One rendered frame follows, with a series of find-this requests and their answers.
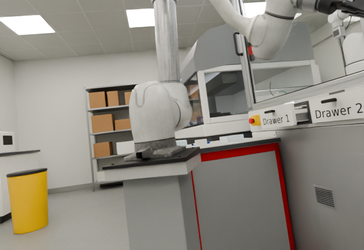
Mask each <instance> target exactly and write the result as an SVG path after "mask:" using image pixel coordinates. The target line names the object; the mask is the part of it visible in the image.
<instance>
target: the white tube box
mask: <svg viewBox="0 0 364 250"><path fill-rule="evenodd" d="M241 140H244V136H243V134H237V135H231V136H224V137H220V143H230V142H237V141H241Z"/></svg>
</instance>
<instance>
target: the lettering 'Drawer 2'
mask: <svg viewBox="0 0 364 250"><path fill-rule="evenodd" d="M358 104H359V105H360V108H359V110H360V109H361V107H362V105H361V104H360V103H357V104H356V105H358ZM342 109H344V111H340V112H341V114H342V112H346V110H345V108H342ZM342 109H341V110H342ZM359 110H358V112H357V113H363V112H359ZM316 111H319V110H316ZM316 111H315V113H316ZM326 112H327V111H326ZM335 112H336V110H334V112H333V110H332V113H333V115H334V116H335ZM319 113H320V116H319V117H317V114H316V118H320V117H321V112H320V111H319ZM327 114H330V111H329V113H327ZM336 114H337V116H338V115H339V109H337V112H336ZM342 115H346V114H342ZM327 117H331V114H330V115H329V116H327Z"/></svg>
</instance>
